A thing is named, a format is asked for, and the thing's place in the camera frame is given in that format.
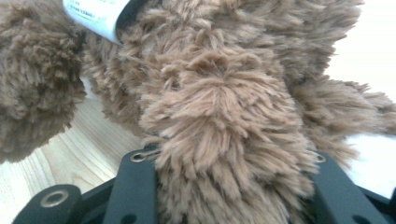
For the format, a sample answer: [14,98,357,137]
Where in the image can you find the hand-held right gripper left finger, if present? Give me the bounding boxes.
[102,143,162,224]

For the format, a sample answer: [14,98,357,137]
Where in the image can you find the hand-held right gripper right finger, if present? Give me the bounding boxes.
[309,150,391,224]

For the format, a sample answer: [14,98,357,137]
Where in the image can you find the brown teddy bear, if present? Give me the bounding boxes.
[0,0,396,224]

